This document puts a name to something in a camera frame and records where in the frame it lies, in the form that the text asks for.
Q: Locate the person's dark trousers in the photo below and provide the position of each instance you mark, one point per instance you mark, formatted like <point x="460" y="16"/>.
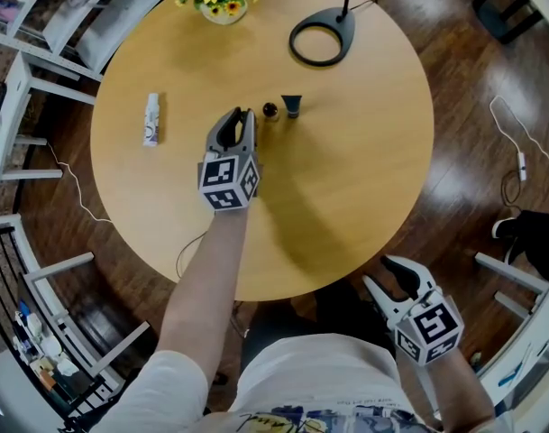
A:
<point x="328" y="318"/>

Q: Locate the blue plastic tool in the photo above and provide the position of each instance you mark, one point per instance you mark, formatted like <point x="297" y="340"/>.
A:
<point x="511" y="374"/>

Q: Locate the black desk lamp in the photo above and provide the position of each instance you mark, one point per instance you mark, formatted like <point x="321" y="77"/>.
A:
<point x="344" y="30"/>

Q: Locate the white metal shelf rack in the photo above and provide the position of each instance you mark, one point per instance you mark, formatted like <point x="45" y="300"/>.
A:
<point x="112" y="30"/>

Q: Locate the white metal frame desk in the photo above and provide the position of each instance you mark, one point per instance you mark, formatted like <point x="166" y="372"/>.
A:
<point x="60" y="266"/>

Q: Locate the person's left forearm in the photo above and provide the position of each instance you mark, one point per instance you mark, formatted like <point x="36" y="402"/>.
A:
<point x="202" y="287"/>

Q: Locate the person's right forearm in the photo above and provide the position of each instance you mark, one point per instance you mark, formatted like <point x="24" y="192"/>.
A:
<point x="459" y="390"/>

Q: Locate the brown dropper bottle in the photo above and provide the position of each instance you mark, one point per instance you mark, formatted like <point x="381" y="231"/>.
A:
<point x="271" y="111"/>

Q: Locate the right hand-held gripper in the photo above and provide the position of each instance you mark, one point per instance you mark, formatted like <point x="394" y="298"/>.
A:
<point x="432" y="327"/>

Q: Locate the dark teal tube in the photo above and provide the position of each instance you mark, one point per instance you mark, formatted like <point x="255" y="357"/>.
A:
<point x="292" y="105"/>

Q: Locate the white tube bottle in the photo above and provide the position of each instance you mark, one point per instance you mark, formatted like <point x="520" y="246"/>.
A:
<point x="152" y="120"/>

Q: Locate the person's white printed T-shirt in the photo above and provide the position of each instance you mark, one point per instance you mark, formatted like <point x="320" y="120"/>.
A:
<point x="314" y="372"/>

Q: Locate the pink spray bottle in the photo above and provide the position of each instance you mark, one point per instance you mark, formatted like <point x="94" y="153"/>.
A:
<point x="6" y="11"/>

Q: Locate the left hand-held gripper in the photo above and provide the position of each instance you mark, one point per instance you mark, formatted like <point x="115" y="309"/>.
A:
<point x="220" y="174"/>

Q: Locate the white side table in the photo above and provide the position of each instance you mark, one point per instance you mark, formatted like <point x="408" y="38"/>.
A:
<point x="12" y="106"/>

